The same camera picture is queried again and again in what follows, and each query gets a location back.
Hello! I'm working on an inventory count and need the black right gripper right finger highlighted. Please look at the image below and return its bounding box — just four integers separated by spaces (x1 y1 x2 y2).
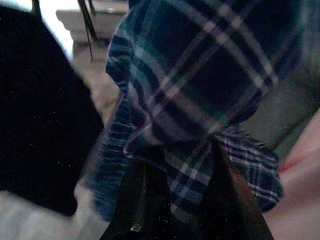
199 142 275 240

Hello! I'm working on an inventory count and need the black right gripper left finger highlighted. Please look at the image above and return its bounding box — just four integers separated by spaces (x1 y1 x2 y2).
99 159 176 240

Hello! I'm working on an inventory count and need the pink garment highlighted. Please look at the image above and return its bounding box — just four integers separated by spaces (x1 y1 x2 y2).
262 119 320 240

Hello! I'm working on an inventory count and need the large black t-shirt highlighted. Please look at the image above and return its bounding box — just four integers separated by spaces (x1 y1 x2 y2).
0 6 105 217

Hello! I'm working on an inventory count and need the white low platform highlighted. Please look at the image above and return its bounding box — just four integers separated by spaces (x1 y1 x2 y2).
55 8 131 47

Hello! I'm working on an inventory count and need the black metal drying rack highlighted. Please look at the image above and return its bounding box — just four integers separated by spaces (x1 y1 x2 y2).
31 0 100 61

